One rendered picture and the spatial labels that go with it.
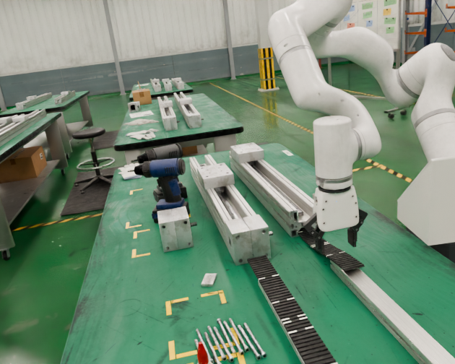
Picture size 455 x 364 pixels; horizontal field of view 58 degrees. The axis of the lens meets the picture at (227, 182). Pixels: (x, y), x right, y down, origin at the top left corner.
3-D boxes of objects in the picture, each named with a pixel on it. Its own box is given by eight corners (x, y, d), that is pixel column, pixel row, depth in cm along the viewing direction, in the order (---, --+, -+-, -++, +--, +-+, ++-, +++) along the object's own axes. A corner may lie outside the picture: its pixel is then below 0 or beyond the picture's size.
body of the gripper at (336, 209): (321, 191, 93) (322, 235, 97) (362, 183, 95) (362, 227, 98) (307, 181, 100) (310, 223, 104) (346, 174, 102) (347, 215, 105)
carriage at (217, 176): (235, 191, 149) (233, 173, 147) (206, 196, 147) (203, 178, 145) (226, 178, 164) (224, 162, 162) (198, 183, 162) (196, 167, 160)
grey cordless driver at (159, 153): (191, 197, 165) (183, 144, 158) (142, 210, 157) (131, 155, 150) (184, 192, 171) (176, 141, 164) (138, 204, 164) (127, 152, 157)
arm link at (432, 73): (432, 137, 131) (408, 79, 142) (487, 102, 117) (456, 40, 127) (406, 131, 125) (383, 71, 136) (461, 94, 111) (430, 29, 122)
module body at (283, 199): (322, 231, 124) (321, 204, 121) (290, 237, 122) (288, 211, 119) (250, 165, 198) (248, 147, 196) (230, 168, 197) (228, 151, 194)
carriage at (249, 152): (265, 165, 175) (263, 149, 173) (240, 169, 173) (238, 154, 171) (254, 156, 190) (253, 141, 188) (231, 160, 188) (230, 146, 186)
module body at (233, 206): (261, 243, 121) (258, 217, 118) (228, 250, 119) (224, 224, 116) (212, 171, 195) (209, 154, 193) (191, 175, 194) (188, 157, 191)
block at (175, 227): (201, 245, 124) (197, 216, 121) (163, 252, 123) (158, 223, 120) (196, 231, 134) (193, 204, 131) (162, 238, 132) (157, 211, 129)
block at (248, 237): (279, 256, 113) (276, 224, 110) (235, 266, 111) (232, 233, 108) (269, 242, 121) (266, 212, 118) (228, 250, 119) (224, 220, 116)
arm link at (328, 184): (323, 182, 92) (323, 194, 93) (359, 175, 94) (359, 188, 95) (308, 172, 100) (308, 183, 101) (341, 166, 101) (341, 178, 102)
